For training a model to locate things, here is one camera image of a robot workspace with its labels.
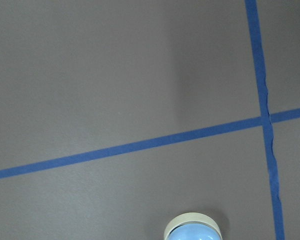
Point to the brown paper table cover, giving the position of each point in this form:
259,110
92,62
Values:
118,115

